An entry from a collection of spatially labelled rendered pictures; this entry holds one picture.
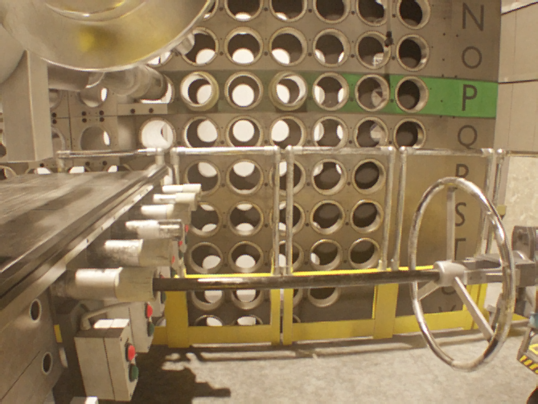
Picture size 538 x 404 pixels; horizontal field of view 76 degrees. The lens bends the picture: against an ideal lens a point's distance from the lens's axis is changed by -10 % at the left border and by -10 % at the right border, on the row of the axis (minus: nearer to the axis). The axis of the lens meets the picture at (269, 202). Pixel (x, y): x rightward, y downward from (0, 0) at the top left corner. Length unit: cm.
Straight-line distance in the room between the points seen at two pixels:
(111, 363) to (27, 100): 55
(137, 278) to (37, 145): 37
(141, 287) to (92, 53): 40
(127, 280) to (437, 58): 257
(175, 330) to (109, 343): 129
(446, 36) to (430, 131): 67
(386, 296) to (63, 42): 183
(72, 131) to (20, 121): 149
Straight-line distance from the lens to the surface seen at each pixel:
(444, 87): 292
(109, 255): 90
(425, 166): 288
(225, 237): 269
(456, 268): 81
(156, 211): 121
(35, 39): 67
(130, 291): 72
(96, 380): 85
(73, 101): 237
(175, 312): 200
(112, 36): 63
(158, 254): 87
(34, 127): 89
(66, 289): 77
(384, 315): 213
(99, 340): 79
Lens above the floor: 116
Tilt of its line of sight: 13 degrees down
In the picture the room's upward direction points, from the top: straight up
